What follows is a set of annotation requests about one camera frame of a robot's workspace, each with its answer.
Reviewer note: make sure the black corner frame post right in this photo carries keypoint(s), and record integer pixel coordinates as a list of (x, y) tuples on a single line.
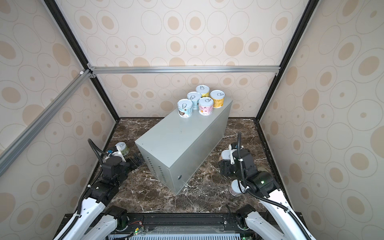
[(302, 25)]

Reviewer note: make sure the purple white label can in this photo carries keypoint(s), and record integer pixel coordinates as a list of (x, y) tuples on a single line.
[(236, 189)]

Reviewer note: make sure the silver horizontal back rail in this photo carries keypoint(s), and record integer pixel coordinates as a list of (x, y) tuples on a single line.
[(185, 70)]

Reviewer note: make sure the orange white label can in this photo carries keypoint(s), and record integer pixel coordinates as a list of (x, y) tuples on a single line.
[(226, 155)]

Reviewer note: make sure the green label can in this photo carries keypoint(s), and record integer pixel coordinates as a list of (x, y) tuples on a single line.
[(122, 147)]

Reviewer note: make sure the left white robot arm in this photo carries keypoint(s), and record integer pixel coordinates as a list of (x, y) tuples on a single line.
[(93, 218)]

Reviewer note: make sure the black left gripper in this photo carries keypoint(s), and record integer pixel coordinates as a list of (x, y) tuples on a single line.
[(134, 164)]

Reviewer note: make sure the black corner frame post left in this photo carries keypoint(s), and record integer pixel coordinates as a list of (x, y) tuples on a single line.
[(63, 25)]

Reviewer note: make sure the yellow orange label can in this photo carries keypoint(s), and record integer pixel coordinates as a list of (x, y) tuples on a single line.
[(218, 98)]

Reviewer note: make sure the light blue bear can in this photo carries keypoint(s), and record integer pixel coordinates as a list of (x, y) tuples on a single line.
[(194, 97)]

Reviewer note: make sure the grey metal cabinet box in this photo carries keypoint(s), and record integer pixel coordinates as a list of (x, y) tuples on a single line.
[(175, 148)]

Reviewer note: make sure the black corner frame post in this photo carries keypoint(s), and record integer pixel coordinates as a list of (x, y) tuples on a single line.
[(63, 25), (302, 25)]

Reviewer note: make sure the yellow fruit label can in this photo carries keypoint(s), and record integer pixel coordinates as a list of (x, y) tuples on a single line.
[(203, 90)]

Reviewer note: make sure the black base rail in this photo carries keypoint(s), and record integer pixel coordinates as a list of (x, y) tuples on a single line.
[(219, 226)]

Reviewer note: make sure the pink label can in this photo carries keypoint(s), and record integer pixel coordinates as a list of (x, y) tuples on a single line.
[(205, 106)]

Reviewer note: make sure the teal brown label can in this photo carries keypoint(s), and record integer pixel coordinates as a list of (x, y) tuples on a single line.
[(185, 108)]

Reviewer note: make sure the silver left side rail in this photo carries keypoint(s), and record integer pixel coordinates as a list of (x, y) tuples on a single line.
[(25, 138)]

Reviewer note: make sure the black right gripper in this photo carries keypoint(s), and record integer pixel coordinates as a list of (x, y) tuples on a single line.
[(225, 165)]

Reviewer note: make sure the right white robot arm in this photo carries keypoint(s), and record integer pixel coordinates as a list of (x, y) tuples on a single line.
[(238, 164)]

